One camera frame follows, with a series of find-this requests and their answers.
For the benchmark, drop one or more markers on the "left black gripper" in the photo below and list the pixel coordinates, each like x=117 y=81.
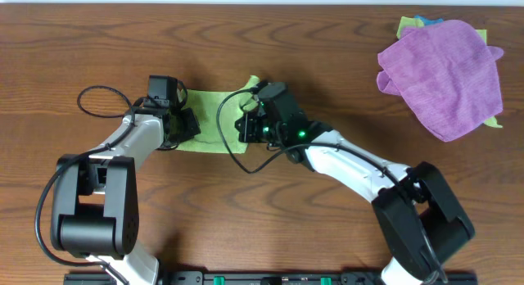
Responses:
x=188 y=124

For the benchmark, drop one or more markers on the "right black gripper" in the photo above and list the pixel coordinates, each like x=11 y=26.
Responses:
x=246 y=133

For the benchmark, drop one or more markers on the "green microfiber cloth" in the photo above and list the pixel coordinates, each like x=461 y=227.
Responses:
x=205 y=105

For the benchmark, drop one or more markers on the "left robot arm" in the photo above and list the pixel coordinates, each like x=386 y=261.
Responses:
x=95 y=214

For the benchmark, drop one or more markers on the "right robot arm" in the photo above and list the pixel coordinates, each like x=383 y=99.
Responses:
x=421 y=219

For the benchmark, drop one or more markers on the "purple microfiber cloth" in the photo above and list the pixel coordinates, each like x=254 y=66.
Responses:
x=446 y=74

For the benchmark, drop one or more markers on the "blue cloth underneath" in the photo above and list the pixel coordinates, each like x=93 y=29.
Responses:
x=426 y=21

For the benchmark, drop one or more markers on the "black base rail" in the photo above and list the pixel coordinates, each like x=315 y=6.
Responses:
x=199 y=278

